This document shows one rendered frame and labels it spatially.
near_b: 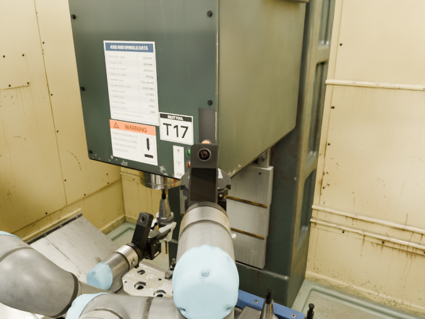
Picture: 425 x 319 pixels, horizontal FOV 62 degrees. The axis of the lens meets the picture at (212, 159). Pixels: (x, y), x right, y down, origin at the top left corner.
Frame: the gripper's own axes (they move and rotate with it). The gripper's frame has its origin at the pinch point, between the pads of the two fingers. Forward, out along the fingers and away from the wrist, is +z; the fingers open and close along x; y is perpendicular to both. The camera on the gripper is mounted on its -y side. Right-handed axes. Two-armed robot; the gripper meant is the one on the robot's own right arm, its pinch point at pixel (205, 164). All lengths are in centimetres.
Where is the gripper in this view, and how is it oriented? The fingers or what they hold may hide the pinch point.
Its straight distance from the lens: 71.2
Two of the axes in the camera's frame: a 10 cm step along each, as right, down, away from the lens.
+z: -0.2, -3.5, 9.4
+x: 10.0, -0.1, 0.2
